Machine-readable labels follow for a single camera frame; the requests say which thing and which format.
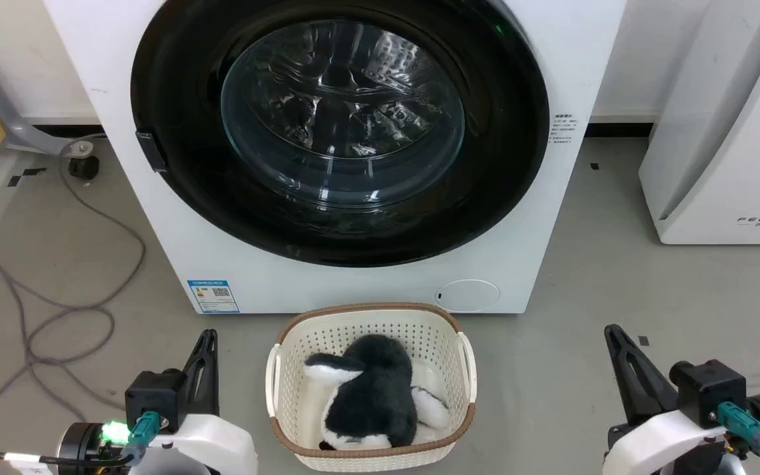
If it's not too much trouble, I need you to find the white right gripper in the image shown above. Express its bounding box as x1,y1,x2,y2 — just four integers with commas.
603,324,730,475

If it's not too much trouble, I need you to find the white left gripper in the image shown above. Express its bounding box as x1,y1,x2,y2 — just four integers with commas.
133,329,259,475

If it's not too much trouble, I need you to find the white front-load washing machine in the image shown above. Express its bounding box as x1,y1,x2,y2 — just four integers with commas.
44,0,628,315

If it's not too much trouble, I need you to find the round black glass washer door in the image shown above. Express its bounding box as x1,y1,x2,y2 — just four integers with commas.
131,0,550,268

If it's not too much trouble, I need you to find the blue energy label sticker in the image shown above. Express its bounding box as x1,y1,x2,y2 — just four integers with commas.
187,280,241,314

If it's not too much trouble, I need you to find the black and white plush toy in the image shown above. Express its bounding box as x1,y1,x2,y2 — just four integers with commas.
304,334,451,451

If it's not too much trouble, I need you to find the cream perforated laundry basket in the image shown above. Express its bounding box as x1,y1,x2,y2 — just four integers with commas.
265,302,478,472

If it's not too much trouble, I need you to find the round white filter cover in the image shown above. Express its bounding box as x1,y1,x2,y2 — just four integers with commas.
435,279,501,313

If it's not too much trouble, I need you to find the white air purifier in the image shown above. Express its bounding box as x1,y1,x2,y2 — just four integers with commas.
639,0,760,245

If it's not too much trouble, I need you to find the black caster wheel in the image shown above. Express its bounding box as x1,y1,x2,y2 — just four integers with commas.
68,155,100,180

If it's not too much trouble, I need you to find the grey chair base leg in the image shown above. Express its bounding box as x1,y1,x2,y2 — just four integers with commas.
0,66,107,158

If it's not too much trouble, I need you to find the teal left cable connector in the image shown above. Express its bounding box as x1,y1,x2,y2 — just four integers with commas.
128,410,160,459

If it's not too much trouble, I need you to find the teal cable connector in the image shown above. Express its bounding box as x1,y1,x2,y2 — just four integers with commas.
716,401,760,457
128,410,160,459

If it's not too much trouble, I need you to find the teal right cable connector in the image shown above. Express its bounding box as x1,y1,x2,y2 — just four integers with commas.
716,401,760,457

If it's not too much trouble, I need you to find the grey floor cable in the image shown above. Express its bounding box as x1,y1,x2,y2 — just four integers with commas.
0,135,147,462

